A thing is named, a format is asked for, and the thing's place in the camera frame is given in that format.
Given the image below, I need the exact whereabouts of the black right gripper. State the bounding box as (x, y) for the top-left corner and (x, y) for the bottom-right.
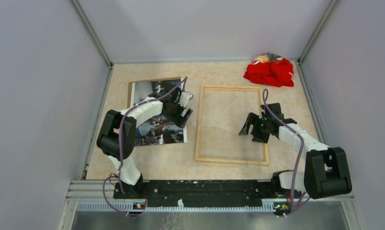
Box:
(239, 112), (271, 143)

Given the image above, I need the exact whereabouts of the printed street photo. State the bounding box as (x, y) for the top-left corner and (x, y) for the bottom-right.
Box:
(128, 78), (188, 146)

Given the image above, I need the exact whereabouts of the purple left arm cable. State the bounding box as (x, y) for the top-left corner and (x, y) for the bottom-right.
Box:
(102, 76), (189, 217)

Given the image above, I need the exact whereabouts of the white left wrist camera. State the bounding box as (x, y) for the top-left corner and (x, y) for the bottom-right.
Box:
(179, 91), (193, 107)

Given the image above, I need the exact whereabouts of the light wooden picture frame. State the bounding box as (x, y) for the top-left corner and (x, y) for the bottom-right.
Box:
(195, 85), (270, 166)

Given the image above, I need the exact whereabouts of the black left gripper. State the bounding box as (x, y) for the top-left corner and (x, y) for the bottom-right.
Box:
(162, 99), (192, 128)

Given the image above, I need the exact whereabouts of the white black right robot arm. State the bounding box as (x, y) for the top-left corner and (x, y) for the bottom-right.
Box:
(239, 103), (352, 199)

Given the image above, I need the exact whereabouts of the red crumpled cloth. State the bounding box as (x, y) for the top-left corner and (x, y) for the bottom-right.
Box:
(243, 53), (294, 87)

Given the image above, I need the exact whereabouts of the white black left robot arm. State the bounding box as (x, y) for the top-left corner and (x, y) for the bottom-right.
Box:
(96, 87), (193, 198)

